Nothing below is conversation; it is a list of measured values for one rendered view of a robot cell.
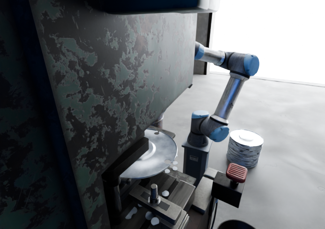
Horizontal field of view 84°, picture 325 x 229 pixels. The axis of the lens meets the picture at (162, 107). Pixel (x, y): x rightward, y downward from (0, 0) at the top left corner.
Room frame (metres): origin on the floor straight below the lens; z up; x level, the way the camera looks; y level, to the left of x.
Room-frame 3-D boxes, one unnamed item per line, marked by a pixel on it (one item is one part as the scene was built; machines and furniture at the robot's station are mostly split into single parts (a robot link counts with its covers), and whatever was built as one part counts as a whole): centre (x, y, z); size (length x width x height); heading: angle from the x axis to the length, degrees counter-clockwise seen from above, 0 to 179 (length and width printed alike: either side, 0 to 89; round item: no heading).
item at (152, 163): (0.54, 0.09, 0.78); 0.29 x 0.29 x 0.01
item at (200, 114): (1.07, -0.26, 0.62); 0.13 x 0.12 x 0.14; 29
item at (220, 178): (0.46, -0.23, 0.62); 0.10 x 0.06 x 0.20; 58
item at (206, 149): (1.07, -0.25, 0.23); 0.19 x 0.19 x 0.45; 65
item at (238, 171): (0.45, -0.24, 0.72); 0.07 x 0.06 x 0.08; 148
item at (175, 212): (0.34, 0.01, 0.76); 0.17 x 0.06 x 0.10; 58
